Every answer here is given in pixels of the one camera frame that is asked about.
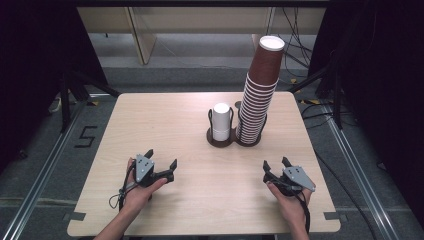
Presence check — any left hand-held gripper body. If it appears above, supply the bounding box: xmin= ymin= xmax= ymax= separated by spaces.
xmin=134 ymin=153 xmax=158 ymax=188

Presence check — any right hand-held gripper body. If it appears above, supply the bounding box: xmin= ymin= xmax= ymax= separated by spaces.
xmin=266 ymin=165 xmax=317 ymax=198

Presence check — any dark brown double cup holder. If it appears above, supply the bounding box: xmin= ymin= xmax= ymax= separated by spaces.
xmin=206 ymin=100 xmax=268 ymax=148

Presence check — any stack of brown cups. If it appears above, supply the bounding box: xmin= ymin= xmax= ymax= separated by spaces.
xmin=235 ymin=73 xmax=280 ymax=145

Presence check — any white paper cup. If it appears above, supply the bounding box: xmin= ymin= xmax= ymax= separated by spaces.
xmin=212 ymin=102 xmax=232 ymax=132

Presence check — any brown ribbed paper cup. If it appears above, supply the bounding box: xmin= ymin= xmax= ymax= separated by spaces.
xmin=248 ymin=35 xmax=286 ymax=88

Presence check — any person's left hand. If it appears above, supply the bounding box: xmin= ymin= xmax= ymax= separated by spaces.
xmin=122 ymin=158 xmax=169 ymax=215

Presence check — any person's right hand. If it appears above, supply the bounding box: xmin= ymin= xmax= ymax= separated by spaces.
xmin=265 ymin=181 xmax=313 ymax=231

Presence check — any black metal stand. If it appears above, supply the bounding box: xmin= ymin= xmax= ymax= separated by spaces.
xmin=288 ymin=58 xmax=344 ymax=130
xmin=59 ymin=68 xmax=122 ymax=134

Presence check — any dark curtain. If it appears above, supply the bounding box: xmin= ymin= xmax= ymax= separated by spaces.
xmin=0 ymin=0 xmax=109 ymax=174
xmin=308 ymin=0 xmax=424 ymax=231

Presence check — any light wooden shelf unit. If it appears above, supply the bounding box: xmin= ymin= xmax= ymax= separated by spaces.
xmin=76 ymin=6 xmax=327 ymax=66

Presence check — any left hand-held gripper cable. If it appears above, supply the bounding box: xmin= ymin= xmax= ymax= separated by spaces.
xmin=108 ymin=159 xmax=138 ymax=212

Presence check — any hand-held gripper cable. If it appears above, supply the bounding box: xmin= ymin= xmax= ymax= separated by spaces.
xmin=289 ymin=186 xmax=312 ymax=235
xmin=108 ymin=159 xmax=138 ymax=212

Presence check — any right hand-held gripper cable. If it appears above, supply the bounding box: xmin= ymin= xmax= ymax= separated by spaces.
xmin=289 ymin=186 xmax=312 ymax=235

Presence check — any black floor cable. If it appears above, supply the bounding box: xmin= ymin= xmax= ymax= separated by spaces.
xmin=301 ymin=103 xmax=378 ymax=240

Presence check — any aluminium floor rail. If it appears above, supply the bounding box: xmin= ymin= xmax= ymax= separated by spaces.
xmin=2 ymin=99 xmax=86 ymax=240
xmin=321 ymin=103 xmax=398 ymax=240

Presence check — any bundle of black hanging cables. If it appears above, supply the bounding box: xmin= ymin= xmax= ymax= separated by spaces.
xmin=281 ymin=7 xmax=314 ymax=71

